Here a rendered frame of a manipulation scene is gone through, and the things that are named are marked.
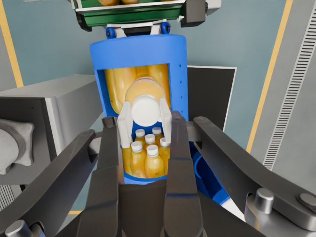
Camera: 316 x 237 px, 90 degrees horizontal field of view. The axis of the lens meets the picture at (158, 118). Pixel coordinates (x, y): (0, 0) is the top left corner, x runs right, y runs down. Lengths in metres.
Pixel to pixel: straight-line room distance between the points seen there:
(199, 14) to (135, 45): 0.33
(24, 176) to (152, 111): 0.75
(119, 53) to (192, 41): 1.34
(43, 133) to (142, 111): 0.59
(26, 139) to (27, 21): 1.32
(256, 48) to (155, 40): 1.63
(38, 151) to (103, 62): 0.50
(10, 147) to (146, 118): 0.58
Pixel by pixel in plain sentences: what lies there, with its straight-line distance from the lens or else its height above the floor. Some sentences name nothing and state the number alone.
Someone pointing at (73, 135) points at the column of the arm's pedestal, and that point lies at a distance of 0.95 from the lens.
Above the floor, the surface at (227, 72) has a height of 0.15.
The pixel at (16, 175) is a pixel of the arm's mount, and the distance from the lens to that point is 0.90.
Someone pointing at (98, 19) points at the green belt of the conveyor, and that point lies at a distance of 0.76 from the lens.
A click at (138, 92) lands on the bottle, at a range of 0.23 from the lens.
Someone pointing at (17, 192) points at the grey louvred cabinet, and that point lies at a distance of 2.49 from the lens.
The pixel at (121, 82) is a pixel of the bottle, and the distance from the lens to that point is 0.49.
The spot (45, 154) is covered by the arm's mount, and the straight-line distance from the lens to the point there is 0.79.
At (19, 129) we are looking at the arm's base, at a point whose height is 1.06.
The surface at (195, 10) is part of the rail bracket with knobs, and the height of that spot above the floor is 1.00.
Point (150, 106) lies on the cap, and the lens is 0.20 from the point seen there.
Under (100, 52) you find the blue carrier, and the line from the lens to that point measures 0.43.
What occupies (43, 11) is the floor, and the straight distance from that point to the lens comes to 1.86.
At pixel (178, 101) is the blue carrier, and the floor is 1.20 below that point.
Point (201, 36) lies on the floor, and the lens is 1.72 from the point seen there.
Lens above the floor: 1.62
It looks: 69 degrees down
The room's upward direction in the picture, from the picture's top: 168 degrees clockwise
